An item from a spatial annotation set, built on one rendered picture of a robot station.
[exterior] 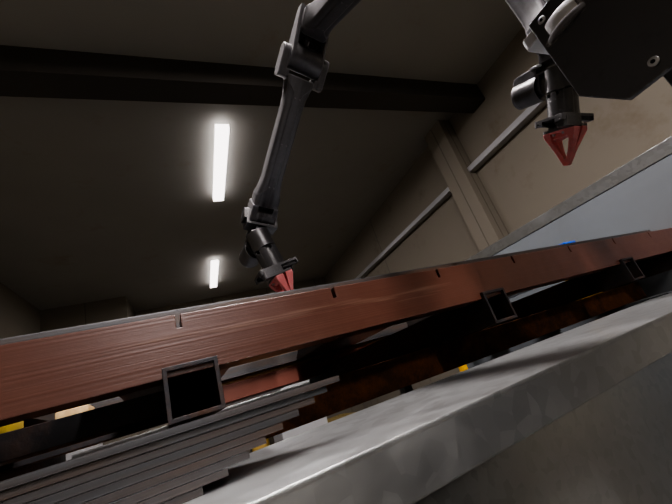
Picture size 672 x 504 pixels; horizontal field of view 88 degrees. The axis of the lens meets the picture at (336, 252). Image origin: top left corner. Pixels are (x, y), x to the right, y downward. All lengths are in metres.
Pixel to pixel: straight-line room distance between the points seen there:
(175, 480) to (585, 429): 0.50
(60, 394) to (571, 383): 0.41
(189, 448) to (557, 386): 0.25
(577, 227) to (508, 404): 1.20
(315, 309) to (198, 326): 0.13
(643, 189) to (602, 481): 0.94
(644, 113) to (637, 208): 2.21
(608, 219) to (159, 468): 1.33
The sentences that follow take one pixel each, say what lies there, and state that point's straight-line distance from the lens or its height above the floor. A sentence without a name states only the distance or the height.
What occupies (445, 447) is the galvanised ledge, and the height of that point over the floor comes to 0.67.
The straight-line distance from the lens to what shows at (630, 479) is 0.65.
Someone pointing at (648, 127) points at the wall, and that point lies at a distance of 3.51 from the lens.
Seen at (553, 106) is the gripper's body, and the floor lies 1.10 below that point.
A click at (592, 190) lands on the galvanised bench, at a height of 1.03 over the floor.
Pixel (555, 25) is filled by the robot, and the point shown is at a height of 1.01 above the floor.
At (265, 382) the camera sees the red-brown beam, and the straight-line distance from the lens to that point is 1.11.
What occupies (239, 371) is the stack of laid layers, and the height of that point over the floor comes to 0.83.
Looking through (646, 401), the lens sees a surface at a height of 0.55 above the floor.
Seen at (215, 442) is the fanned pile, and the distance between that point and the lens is 0.25.
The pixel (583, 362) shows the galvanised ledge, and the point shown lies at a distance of 0.34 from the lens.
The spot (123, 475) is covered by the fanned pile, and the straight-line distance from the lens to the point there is 0.25.
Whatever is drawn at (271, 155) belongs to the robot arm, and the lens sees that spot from 0.87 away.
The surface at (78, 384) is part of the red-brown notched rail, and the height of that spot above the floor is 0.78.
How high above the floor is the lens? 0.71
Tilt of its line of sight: 20 degrees up
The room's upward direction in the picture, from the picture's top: 18 degrees counter-clockwise
